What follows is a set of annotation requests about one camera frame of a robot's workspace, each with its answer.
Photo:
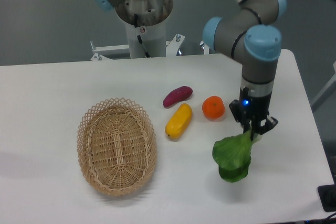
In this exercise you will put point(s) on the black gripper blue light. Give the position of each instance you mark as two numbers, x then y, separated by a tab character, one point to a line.
253	113

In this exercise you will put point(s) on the green leafy vegetable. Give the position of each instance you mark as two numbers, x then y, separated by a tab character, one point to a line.
232	154

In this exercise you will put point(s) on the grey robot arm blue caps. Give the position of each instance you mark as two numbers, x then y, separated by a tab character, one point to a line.
249	38

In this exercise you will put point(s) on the orange tangerine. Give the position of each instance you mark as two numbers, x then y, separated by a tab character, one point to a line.
213	107

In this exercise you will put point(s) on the purple sweet potato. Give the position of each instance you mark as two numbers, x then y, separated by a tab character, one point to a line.
177	95

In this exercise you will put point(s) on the yellow mango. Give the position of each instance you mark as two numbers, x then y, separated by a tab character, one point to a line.
179	122

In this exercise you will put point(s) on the white table leg right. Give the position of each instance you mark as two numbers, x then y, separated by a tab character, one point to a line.
324	93

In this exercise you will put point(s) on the black device at table edge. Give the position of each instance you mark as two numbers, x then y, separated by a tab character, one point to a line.
327	197

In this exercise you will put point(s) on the woven wicker basket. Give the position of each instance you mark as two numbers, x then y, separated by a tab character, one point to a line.
116	147

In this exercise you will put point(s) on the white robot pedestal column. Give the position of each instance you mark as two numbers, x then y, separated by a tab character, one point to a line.
149	41

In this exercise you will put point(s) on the white metal base frame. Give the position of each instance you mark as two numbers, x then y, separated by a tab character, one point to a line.
173	48

